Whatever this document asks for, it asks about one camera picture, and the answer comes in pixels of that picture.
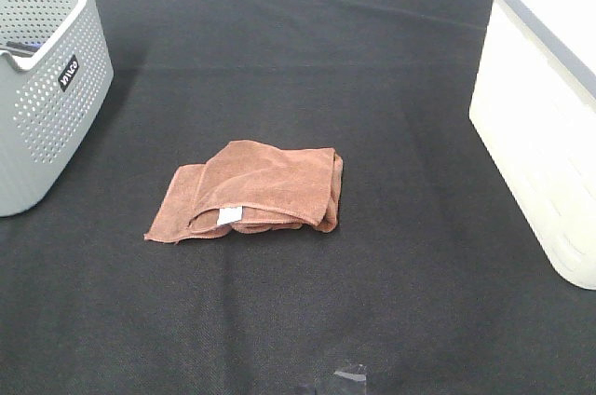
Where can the brown microfiber towel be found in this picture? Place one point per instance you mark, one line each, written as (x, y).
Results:
(251, 187)

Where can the white plastic storage box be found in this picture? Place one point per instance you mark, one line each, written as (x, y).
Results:
(533, 106)

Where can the clear tape piece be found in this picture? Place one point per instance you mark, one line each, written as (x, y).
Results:
(356, 373)

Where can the black table cloth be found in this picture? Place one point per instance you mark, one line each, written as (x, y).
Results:
(432, 281)

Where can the grey perforated plastic basket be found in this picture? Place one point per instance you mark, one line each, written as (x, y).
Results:
(55, 74)

